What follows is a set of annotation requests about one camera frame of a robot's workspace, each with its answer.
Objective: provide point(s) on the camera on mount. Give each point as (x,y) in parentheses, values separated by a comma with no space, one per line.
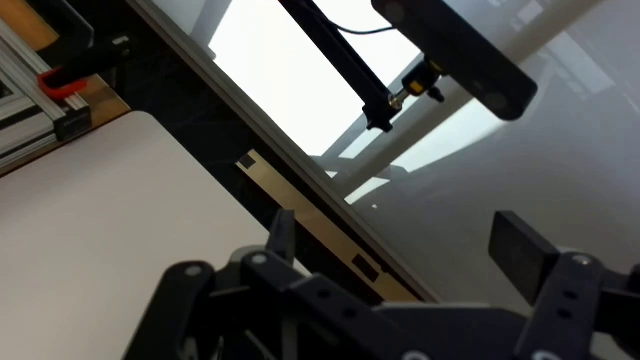
(460,45)

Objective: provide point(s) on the black and red clamp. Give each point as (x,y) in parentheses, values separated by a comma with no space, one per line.
(75,67)

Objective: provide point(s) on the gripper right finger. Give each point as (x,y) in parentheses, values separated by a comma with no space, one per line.
(567,300)

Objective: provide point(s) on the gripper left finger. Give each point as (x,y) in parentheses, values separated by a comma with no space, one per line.
(320,295)

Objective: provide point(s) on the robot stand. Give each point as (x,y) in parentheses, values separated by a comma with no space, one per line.
(30,120)

